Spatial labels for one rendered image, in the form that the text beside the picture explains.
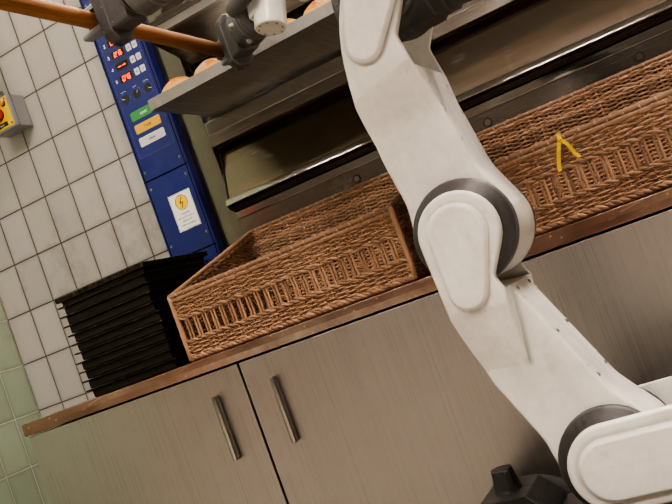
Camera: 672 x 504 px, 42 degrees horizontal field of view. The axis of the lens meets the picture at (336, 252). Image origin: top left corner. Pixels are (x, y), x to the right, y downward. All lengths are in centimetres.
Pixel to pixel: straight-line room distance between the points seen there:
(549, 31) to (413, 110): 95
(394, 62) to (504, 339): 39
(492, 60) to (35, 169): 142
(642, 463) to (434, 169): 45
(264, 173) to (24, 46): 90
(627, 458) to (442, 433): 58
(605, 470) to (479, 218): 35
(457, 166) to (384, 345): 56
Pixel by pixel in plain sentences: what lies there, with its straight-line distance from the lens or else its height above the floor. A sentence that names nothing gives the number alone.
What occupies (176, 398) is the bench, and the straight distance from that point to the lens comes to 189.
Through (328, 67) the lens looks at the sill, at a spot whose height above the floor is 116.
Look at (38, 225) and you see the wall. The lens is 279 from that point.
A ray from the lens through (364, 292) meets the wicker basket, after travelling 170.
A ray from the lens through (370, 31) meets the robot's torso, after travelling 119.
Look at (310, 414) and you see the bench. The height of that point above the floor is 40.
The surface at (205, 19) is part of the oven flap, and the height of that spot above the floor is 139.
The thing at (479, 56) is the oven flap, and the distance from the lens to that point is 214.
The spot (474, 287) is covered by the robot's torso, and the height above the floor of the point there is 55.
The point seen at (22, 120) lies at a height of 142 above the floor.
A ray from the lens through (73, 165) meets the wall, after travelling 269.
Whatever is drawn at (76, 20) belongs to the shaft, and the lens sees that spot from 156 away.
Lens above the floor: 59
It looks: 3 degrees up
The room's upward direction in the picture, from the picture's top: 20 degrees counter-clockwise
